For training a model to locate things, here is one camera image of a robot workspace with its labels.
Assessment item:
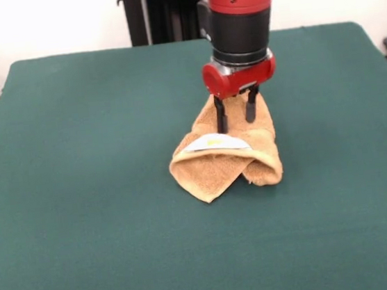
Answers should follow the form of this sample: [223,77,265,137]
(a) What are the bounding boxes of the dark green table cloth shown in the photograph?
[0,17,387,290]

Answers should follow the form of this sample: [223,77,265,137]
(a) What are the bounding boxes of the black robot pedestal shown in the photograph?
[115,0,217,49]

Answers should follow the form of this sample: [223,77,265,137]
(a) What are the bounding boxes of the tan terry towel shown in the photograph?
[161,86,286,208]

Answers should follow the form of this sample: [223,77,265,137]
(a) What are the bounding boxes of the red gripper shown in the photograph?
[200,53,283,136]

